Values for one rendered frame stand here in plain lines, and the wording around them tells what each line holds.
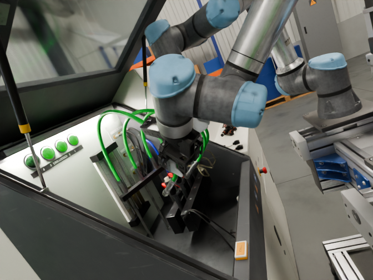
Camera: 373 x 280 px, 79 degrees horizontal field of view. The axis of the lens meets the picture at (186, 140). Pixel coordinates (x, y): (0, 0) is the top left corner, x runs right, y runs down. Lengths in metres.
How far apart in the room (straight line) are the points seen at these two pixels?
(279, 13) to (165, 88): 0.25
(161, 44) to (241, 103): 0.37
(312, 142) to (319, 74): 0.26
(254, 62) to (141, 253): 0.47
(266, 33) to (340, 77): 0.59
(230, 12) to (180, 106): 0.32
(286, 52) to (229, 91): 0.71
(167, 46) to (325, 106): 0.67
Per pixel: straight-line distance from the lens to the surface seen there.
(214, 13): 0.62
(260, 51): 0.48
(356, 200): 0.69
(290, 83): 1.08
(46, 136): 0.87
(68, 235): 0.66
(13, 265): 0.92
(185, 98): 0.36
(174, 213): 0.90
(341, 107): 1.04
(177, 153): 0.51
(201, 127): 0.69
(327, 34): 7.38
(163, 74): 0.36
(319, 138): 1.06
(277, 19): 0.49
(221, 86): 0.37
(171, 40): 0.68
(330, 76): 1.02
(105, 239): 0.59
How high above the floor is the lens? 1.42
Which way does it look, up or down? 14 degrees down
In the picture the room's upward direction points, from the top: 25 degrees counter-clockwise
